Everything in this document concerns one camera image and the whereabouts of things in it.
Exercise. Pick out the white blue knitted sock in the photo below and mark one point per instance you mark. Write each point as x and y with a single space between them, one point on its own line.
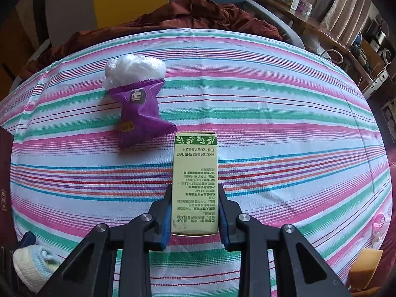
34 267

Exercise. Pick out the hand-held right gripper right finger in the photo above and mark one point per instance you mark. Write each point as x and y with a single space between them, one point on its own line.
224 225

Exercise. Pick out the beige curtain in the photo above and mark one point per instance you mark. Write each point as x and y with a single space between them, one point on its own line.
346 6

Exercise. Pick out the purple packet pack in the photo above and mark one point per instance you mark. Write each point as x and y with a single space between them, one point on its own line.
304 6

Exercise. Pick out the purple snack packet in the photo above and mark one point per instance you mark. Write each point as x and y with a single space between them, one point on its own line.
139 111

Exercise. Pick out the white plastic bag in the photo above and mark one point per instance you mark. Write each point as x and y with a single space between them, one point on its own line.
133 68

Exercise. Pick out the wooden desk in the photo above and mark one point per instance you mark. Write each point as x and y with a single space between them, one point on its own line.
321 27

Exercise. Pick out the black silver stereo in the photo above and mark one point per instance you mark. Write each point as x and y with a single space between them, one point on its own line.
382 43

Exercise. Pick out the maroon blanket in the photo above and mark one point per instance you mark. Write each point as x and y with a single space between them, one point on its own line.
185 15

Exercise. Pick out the yellow sponge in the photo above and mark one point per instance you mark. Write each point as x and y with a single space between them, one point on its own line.
365 269

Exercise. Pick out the grey bed rail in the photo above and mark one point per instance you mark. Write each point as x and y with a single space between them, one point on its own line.
278 18

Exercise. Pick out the light green carton box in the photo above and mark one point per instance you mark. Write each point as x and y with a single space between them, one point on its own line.
195 185

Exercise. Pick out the striped bed sheet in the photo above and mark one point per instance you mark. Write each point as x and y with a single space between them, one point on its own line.
278 130

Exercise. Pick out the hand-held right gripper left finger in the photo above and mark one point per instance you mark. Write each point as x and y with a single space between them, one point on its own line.
167 222

